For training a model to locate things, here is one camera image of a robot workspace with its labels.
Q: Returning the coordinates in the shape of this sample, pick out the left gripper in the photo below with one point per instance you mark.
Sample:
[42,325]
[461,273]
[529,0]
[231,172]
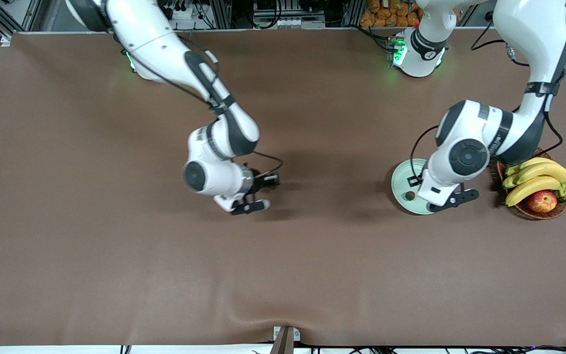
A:
[414,181]

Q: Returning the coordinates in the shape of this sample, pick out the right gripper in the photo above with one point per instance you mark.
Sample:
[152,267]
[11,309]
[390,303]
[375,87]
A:
[262,182]

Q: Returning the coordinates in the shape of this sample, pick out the red strawberry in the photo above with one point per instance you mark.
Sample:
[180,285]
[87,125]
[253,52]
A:
[410,195]

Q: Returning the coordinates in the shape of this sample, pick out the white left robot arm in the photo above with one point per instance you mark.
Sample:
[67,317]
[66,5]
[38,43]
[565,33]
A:
[528,29]

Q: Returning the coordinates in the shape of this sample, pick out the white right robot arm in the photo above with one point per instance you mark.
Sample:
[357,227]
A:
[155,44]

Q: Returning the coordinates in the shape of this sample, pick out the pale green round plate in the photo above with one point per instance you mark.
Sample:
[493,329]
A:
[401,184]

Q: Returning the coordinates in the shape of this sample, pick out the brown table mat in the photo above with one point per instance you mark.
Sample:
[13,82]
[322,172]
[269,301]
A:
[283,246]

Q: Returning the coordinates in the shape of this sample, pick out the brown wicker basket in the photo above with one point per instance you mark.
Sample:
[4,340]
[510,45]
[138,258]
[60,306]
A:
[528,212]

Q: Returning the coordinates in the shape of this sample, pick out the long yellow banana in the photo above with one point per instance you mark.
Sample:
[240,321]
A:
[533,188]

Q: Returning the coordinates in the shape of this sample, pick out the slim yellow banana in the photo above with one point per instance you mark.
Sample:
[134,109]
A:
[533,161]

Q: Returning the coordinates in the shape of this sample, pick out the red apple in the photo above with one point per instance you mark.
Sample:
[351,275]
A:
[542,201]

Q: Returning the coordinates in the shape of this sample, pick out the large yellow banana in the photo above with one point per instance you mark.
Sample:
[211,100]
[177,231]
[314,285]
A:
[548,172]

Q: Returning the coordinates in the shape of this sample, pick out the bag of orange pastries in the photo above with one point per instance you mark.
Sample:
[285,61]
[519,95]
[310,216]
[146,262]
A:
[386,17]

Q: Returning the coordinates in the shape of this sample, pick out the white power strip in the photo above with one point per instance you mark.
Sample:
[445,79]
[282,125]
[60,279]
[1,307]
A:
[182,13]

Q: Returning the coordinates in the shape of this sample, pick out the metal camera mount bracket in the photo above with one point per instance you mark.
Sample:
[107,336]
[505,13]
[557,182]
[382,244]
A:
[285,339]

